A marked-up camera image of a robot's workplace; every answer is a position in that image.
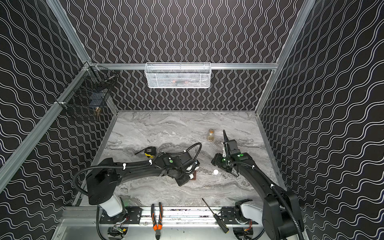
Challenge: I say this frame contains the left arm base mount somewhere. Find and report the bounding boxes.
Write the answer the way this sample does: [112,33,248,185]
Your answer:
[99,207,143,225]

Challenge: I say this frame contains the black screwdriver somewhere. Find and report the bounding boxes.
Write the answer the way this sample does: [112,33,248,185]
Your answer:
[202,198,229,234]

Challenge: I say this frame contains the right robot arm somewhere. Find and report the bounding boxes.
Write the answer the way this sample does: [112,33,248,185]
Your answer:
[211,131,304,240]

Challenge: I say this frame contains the brown pill organizer box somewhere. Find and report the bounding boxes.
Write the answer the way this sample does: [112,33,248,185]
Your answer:
[192,171,197,181]

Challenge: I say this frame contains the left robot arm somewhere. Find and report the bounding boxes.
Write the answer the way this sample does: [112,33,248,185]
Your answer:
[72,143,202,218]

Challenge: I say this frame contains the white wire mesh basket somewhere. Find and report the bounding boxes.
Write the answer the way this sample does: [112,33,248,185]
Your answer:
[144,62,212,89]

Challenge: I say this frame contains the black wire basket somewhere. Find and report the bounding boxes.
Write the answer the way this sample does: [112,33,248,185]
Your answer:
[59,64,118,122]

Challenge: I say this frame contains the yellow black tape measure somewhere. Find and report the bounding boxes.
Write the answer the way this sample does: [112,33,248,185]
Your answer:
[135,146,157,159]

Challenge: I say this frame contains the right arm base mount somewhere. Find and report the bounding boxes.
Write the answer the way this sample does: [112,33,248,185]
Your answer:
[219,206,263,225]

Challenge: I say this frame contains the small amber glass vial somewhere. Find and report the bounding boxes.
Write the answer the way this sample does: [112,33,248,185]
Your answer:
[207,129,215,142]

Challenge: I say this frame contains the orange handled pliers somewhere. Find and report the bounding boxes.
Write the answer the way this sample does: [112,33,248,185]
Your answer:
[151,202,163,240]

